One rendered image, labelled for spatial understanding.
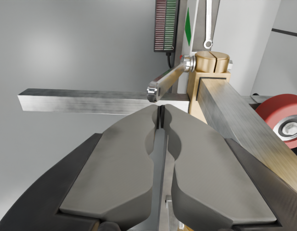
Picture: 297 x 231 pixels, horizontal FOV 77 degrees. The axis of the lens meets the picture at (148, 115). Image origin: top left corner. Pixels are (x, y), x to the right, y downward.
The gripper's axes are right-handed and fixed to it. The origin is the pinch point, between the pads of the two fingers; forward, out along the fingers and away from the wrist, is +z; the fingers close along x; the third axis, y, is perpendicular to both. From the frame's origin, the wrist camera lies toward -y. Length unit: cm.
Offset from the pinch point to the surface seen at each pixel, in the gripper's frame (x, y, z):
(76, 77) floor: -50, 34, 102
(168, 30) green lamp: 2.2, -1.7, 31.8
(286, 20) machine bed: 27.8, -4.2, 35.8
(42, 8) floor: -62, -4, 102
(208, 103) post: 6.1, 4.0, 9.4
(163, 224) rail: 6, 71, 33
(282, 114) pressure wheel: 16.9, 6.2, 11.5
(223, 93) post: 7.7, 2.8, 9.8
